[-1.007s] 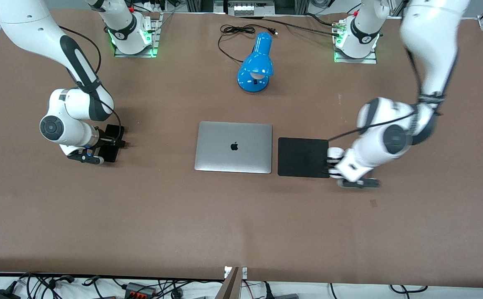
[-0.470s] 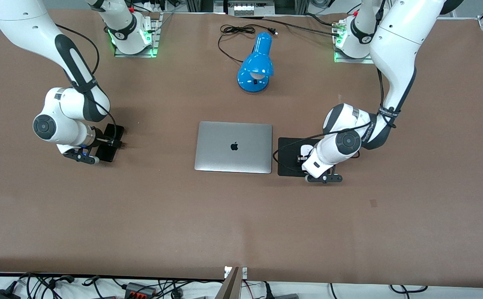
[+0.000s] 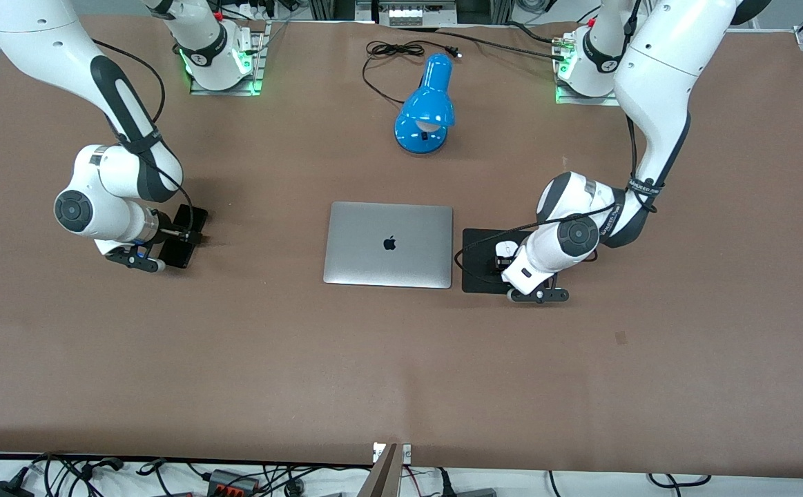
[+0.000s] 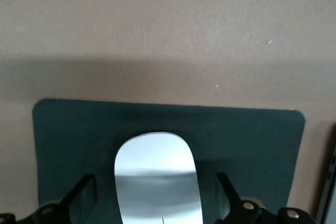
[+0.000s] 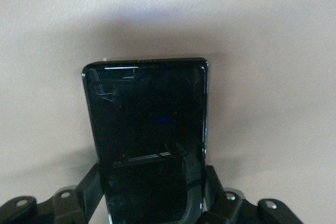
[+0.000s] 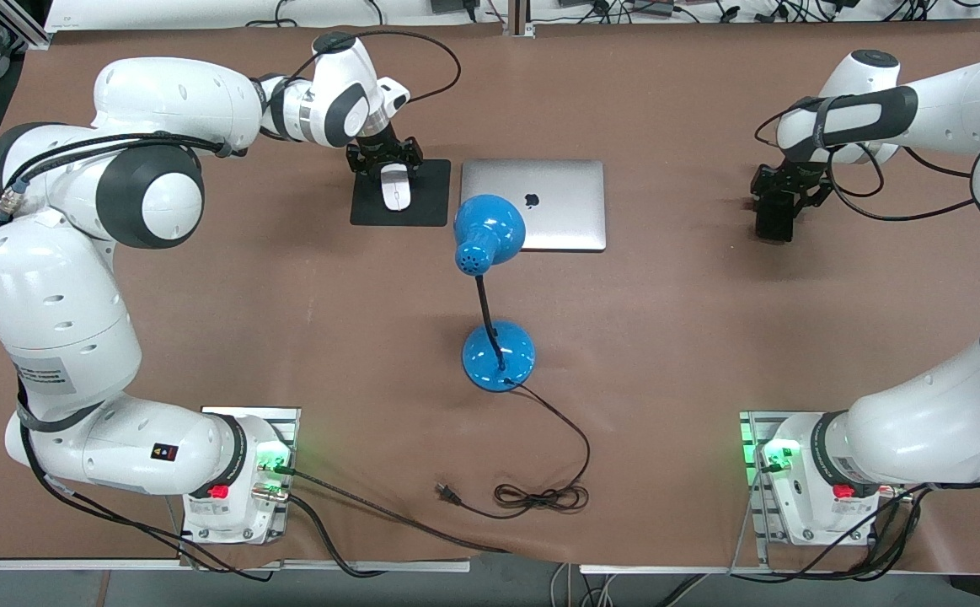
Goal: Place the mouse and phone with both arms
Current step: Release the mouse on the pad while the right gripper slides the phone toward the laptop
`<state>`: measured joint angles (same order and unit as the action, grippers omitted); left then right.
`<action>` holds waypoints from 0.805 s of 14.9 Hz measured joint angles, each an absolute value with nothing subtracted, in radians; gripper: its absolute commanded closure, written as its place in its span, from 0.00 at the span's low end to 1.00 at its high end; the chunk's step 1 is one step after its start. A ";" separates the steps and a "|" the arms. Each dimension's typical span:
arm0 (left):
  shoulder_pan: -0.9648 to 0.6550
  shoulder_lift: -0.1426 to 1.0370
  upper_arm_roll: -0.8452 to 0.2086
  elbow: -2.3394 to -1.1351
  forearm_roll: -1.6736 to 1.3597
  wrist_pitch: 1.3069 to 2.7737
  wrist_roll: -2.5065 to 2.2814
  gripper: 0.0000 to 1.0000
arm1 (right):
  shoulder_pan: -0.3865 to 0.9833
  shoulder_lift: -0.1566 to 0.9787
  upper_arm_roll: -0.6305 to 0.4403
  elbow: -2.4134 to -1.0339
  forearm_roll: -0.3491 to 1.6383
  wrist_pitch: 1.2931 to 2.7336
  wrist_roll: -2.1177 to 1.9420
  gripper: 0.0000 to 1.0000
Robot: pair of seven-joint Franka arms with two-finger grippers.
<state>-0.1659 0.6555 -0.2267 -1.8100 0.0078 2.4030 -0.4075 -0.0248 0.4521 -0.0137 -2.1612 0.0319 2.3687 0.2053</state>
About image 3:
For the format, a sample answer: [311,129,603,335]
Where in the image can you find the black smartphone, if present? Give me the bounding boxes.
[161,205,209,271]

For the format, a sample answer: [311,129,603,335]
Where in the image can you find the black mouse pad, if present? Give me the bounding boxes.
[461,228,550,296]

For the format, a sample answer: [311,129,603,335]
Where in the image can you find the silver closed laptop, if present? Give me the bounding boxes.
[323,202,454,289]

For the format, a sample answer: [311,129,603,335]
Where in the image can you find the brown table cover sheet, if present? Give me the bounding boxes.
[0,15,803,478]

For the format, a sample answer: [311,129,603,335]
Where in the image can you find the blue desk lamp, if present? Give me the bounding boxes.
[394,53,456,155]

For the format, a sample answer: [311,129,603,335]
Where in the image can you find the black orange connector block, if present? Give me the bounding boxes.
[206,469,261,495]

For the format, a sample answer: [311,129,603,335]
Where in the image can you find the white power strip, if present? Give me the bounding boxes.
[387,6,439,27]

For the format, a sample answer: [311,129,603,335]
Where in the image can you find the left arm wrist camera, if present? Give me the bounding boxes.
[507,284,570,305]

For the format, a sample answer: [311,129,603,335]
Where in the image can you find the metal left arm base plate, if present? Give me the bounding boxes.
[554,31,624,107]

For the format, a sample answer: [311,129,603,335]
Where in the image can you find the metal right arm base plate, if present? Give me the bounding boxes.
[189,21,265,96]

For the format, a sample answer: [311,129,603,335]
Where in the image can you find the thin black lamp cord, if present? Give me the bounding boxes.
[362,40,462,106]

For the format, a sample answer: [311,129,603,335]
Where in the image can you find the thick black braided cable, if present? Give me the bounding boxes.
[401,26,569,61]

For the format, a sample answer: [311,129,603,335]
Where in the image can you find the aluminium profile post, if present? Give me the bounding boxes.
[358,442,412,497]

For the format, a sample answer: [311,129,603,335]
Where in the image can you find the black looped floor cable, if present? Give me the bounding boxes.
[646,472,713,488]

